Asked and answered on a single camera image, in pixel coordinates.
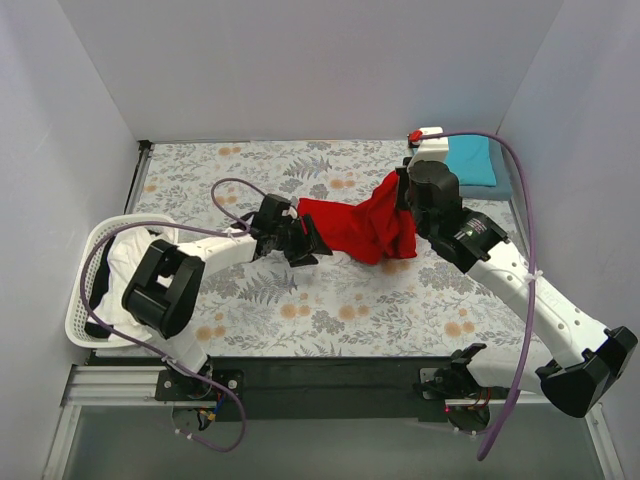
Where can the folded turquoise t shirt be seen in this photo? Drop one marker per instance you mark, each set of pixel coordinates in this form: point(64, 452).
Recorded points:
point(469, 159)

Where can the floral patterned table cloth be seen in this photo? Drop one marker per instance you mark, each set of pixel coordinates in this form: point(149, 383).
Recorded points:
point(410, 307)

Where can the aluminium frame rail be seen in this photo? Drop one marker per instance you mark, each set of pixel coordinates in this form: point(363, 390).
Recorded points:
point(111, 386)

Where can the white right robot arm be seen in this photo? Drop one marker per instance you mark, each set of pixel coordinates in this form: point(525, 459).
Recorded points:
point(583, 357)

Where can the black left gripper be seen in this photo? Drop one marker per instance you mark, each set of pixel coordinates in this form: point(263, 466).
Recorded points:
point(302, 240)

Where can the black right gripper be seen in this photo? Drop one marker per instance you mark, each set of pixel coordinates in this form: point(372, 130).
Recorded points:
point(403, 182)

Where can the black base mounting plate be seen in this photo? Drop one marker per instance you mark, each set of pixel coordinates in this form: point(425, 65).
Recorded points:
point(292, 388)

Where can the red t shirt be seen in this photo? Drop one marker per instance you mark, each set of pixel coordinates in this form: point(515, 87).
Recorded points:
point(370, 231)

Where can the white plastic laundry basket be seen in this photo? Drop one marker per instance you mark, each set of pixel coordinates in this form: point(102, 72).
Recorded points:
point(80, 329)

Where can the folded grey-blue t shirt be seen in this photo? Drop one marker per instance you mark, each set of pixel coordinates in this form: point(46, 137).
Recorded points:
point(503, 190)

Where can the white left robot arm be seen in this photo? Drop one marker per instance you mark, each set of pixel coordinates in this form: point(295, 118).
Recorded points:
point(162, 292)

